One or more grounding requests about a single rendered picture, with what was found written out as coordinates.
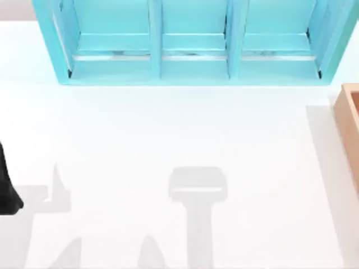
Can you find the salmon-coloured shallow box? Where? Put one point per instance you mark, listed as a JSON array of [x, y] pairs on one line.
[[347, 131]]

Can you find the light blue rack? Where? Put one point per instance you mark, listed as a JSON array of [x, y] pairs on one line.
[[193, 70]]

